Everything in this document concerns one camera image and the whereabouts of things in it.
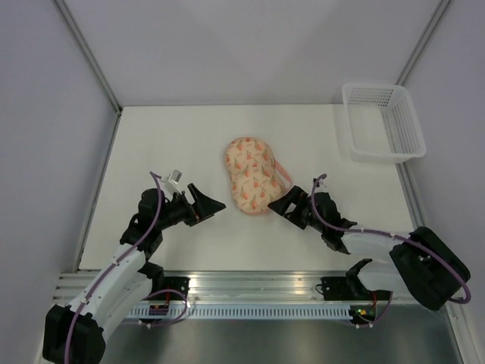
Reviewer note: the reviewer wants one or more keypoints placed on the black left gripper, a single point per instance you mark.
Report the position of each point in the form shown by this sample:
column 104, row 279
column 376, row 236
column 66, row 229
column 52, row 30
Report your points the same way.
column 206, row 208

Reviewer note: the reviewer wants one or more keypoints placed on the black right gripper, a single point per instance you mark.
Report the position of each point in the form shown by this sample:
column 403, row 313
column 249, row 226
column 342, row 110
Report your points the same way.
column 294, row 196

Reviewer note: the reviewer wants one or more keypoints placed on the floral mesh laundry bag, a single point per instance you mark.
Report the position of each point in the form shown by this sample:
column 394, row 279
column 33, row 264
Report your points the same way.
column 256, row 177

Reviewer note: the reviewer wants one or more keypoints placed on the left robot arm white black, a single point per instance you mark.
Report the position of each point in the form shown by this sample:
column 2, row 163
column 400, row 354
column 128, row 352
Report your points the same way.
column 79, row 331

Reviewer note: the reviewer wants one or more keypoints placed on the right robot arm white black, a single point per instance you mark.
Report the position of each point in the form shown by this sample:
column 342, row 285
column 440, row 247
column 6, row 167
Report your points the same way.
column 418, row 263

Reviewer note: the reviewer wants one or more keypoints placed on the white plastic perforated basket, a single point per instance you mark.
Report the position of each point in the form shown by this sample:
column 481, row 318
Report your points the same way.
column 381, row 123

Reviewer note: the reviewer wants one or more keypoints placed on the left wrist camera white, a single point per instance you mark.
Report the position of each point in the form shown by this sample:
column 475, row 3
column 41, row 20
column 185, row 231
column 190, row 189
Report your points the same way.
column 171, row 182

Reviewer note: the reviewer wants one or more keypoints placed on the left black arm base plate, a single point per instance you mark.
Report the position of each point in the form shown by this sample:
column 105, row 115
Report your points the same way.
column 180, row 284

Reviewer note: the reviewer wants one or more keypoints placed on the aluminium mounting rail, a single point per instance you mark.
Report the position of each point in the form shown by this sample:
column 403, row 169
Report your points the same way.
column 230, row 286

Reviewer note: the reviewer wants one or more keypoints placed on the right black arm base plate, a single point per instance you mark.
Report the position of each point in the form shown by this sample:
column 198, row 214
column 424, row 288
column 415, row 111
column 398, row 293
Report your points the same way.
column 345, row 289

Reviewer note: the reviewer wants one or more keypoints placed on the white slotted cable duct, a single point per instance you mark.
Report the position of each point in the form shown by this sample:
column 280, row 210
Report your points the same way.
column 231, row 311

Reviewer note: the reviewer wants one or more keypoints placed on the left aluminium frame post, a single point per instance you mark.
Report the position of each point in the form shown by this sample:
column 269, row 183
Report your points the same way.
column 76, row 33

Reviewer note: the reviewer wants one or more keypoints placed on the aluminium frame post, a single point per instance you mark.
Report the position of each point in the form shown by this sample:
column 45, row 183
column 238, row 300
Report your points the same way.
column 76, row 33
column 441, row 10

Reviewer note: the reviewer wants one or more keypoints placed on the right aluminium frame post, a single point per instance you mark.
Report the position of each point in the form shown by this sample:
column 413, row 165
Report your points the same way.
column 441, row 10

